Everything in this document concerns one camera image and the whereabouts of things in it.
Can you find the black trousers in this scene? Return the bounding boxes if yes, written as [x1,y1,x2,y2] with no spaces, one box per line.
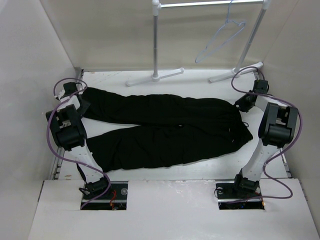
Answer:
[82,87,253,172]

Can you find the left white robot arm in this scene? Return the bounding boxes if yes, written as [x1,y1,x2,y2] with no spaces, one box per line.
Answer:
[45,78,112,200]

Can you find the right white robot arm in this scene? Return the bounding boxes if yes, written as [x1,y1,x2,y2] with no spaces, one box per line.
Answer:
[231,79,301,198]

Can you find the white clothes rack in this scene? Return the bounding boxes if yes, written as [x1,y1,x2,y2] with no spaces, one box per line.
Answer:
[125,0,271,87]

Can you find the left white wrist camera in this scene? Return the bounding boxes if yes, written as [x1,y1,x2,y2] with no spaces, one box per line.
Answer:
[54,89,66,101]

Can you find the light blue wire hanger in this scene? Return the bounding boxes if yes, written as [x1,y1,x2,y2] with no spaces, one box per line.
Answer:
[195,0,246,64]

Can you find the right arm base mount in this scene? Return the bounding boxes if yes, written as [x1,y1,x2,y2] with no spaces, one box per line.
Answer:
[214,181,265,210]

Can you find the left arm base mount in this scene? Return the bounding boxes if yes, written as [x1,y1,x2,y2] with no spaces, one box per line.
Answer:
[80,181,129,211]

